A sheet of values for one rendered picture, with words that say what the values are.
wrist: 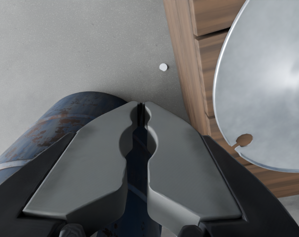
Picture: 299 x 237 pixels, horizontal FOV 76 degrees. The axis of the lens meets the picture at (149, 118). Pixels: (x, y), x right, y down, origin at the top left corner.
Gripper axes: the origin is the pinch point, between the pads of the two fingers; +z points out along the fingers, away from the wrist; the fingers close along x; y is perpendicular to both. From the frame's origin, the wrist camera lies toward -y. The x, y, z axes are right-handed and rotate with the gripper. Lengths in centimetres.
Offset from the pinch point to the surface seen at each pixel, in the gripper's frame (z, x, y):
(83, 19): 44.0, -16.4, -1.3
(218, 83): 9.0, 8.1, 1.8
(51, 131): 21.0, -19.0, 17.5
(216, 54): 9.2, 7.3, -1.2
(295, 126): 9.0, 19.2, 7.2
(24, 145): 17.3, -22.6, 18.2
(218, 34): 9.4, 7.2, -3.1
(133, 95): 44.0, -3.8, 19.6
